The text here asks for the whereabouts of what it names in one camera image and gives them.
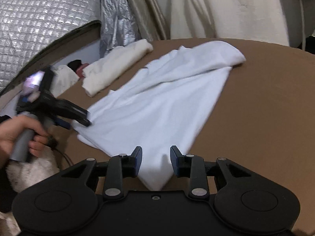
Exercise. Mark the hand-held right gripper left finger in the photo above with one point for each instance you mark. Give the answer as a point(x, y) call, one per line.
point(137, 162)

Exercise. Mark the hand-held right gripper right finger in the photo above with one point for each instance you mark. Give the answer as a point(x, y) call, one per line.
point(175, 162)

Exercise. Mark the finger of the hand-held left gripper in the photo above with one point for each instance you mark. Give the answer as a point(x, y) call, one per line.
point(73, 113)
point(62, 123)

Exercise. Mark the cream fleece garment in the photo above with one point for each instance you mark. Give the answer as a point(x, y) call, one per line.
point(110, 68)

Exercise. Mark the white shirt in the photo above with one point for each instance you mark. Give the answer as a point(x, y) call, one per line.
point(160, 103)

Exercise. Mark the person's left hand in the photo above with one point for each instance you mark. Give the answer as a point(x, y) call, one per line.
point(9, 135)

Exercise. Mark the white crumpled cloth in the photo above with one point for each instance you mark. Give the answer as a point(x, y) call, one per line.
point(65, 81)

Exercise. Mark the black cloth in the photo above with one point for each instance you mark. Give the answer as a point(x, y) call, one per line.
point(75, 64)

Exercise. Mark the brown window sill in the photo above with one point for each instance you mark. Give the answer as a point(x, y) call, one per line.
point(61, 48)

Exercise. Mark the person's white fuzzy clothing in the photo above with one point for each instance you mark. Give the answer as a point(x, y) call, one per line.
point(37, 172)

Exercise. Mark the silver quilted insulation sheet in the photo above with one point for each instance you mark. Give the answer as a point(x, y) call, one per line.
point(44, 17)

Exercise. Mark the beige curtain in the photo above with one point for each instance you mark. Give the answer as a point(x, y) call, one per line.
point(147, 5)

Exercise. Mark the cream cloth draped on chair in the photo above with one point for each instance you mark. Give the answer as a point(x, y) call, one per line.
point(226, 9)

